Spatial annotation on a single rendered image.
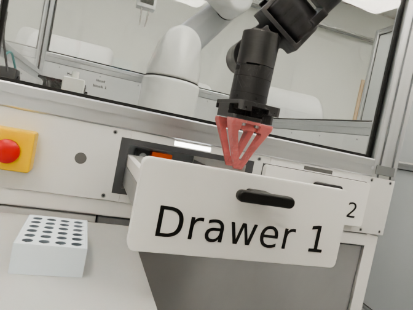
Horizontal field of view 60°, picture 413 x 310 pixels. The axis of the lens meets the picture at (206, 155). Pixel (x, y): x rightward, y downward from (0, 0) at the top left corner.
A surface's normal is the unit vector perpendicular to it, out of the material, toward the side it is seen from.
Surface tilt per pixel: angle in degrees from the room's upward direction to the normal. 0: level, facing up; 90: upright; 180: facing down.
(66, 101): 90
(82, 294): 0
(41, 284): 0
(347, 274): 90
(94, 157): 90
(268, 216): 90
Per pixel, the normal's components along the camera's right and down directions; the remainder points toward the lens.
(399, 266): -0.96, -0.18
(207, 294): 0.30, 0.11
